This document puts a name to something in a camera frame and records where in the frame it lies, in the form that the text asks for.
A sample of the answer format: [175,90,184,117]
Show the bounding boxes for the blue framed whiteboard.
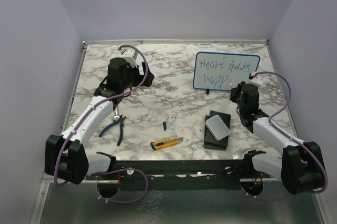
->
[193,52,261,91]

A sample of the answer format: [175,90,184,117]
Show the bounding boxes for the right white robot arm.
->
[230,82,328,195]

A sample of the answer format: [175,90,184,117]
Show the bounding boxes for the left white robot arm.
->
[44,57,154,185]

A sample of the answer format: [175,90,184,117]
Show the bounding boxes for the silver wrench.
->
[112,107,120,122]

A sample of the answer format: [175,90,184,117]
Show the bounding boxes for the grey white eraser case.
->
[205,115,231,141]

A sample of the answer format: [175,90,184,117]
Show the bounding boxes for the black box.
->
[203,110,231,150]

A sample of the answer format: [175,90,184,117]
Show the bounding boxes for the yellow utility knife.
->
[151,137,183,150]

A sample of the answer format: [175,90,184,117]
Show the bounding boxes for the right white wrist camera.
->
[249,72,263,87]

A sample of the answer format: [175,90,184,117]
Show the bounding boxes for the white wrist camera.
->
[249,72,263,87]
[121,48,138,67]

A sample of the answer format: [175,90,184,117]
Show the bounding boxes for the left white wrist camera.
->
[121,48,138,67]

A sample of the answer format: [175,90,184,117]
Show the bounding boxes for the blue handled pliers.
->
[98,115,126,146]

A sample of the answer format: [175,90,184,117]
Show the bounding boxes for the black mounting base rail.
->
[86,158,274,192]

